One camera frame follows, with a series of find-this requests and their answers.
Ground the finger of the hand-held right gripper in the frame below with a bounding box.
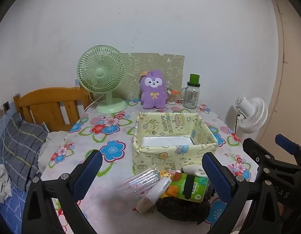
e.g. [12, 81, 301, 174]
[275, 134, 301, 168]
[242, 138, 301, 183]

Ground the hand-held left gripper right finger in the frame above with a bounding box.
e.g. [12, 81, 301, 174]
[201, 152, 282, 234]

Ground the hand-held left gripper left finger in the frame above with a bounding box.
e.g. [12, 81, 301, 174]
[21, 149, 103, 234]

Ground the cartoon print tissue packet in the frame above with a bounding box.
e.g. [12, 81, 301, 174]
[161, 171, 210, 202]

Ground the dark knitted cloth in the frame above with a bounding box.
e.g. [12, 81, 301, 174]
[156, 185, 213, 225]

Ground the clear pack of straws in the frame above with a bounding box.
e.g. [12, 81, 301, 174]
[117, 168, 163, 197]

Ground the cartoon print fabric storage box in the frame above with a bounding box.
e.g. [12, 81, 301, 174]
[132, 112, 218, 172]

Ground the stack of brown paper cups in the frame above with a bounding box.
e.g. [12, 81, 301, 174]
[136, 177, 172, 214]

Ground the white standing fan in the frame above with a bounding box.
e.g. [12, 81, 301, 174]
[225, 97, 269, 140]

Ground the beige wooden door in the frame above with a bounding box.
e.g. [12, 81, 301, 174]
[258, 0, 301, 152]

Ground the grey plaid pillow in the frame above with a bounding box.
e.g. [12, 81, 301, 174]
[0, 112, 49, 192]

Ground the glass mug jar green lid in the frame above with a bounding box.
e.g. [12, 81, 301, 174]
[182, 74, 201, 110]

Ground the wooden chair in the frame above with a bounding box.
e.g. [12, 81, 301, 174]
[13, 86, 94, 132]

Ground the white crumpled cloth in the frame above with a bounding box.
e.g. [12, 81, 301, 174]
[0, 164, 13, 203]

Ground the toothpick jar with orange lid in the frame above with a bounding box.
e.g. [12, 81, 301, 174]
[166, 88, 181, 104]

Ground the blue bed sheet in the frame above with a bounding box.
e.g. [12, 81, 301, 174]
[0, 188, 31, 234]

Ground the purple plush toy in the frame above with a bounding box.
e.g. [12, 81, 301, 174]
[140, 69, 168, 109]

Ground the green desk fan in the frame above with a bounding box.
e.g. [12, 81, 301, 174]
[77, 45, 128, 114]

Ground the green patterned board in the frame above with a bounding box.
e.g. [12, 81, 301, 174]
[121, 52, 185, 103]

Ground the black fan cable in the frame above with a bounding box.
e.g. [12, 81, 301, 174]
[234, 113, 241, 134]

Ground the white fan cable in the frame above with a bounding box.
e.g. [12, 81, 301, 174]
[85, 94, 103, 113]

